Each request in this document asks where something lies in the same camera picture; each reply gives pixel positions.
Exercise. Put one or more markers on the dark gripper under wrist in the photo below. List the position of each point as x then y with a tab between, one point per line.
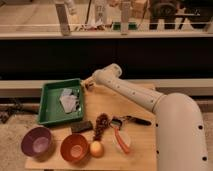
89	83

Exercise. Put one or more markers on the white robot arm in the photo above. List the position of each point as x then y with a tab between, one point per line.
180	134

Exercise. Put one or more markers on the crumpled clear plastic wrap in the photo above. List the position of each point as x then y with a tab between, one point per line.
69	100

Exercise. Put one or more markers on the brown grape bunch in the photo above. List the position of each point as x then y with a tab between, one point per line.
102	123

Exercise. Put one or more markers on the dark rectangular block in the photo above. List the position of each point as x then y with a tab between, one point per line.
82	126

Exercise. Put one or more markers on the green plastic tray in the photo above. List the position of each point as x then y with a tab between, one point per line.
51	111

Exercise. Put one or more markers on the wooden board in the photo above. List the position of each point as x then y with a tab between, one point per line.
143	143

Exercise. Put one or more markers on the yellow round fruit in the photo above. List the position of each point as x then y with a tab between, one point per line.
96	149

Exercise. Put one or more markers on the orange bowl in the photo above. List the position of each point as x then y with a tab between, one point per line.
74	148

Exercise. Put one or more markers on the purple bowl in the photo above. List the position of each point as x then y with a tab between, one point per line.
36	142

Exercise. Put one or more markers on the orange handled peeler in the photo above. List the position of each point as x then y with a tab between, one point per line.
116	124

